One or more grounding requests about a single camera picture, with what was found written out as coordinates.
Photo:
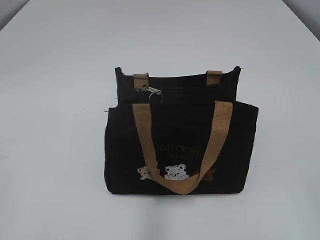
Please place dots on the black canvas tote bag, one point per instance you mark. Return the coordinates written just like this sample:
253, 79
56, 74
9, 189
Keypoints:
198, 141

